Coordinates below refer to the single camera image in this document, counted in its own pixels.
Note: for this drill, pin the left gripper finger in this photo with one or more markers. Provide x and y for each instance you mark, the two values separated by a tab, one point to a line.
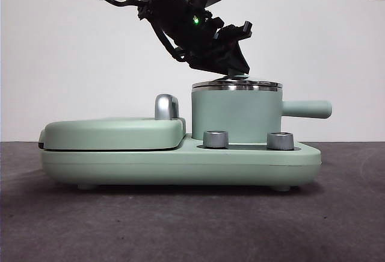
207	65
237	58

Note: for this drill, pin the glass pot lid green knob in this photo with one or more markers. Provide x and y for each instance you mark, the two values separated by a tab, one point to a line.
240	84

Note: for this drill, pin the mint green steamer pot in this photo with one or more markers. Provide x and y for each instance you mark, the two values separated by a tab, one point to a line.
237	114

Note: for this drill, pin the silver control knob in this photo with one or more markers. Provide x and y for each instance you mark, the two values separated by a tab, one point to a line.
279	140
215	139

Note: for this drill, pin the mint green breakfast maker base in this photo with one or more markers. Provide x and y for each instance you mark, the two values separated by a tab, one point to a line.
180	165

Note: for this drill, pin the mint green griddle cover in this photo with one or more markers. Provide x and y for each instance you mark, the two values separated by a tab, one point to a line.
111	134

